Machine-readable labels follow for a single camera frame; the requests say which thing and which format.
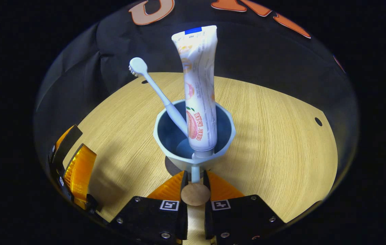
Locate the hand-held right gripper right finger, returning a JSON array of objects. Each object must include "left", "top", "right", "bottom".
[{"left": 203, "top": 170, "right": 287, "bottom": 244}]

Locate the brown round coaster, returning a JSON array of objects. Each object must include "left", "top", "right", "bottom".
[{"left": 164, "top": 156, "right": 184, "bottom": 177}]

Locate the black backdrop cloth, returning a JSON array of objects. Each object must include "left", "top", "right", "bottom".
[{"left": 33, "top": 0, "right": 358, "bottom": 170}]

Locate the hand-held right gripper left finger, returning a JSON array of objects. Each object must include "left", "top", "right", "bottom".
[{"left": 109, "top": 170, "right": 189, "bottom": 245}]

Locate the white toothpaste tube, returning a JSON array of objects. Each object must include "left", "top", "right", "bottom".
[{"left": 171, "top": 25, "right": 218, "bottom": 159}]

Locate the pale cup with wooden handle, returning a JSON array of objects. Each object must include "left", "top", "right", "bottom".
[{"left": 153, "top": 99, "right": 237, "bottom": 207}]

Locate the white toothbrush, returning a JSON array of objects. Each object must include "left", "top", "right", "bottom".
[{"left": 128, "top": 57, "right": 189, "bottom": 137}]

